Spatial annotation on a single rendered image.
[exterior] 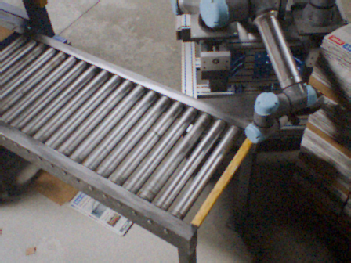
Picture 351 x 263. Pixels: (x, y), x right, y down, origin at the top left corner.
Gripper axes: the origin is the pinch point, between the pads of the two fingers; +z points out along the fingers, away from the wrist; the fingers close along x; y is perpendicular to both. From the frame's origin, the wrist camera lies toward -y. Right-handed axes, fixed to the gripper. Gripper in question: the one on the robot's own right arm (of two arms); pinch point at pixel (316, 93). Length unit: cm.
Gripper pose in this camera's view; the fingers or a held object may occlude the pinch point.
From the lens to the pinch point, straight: 174.6
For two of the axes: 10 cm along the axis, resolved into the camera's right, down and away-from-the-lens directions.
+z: 7.9, -5.0, 3.5
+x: -6.1, -5.9, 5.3
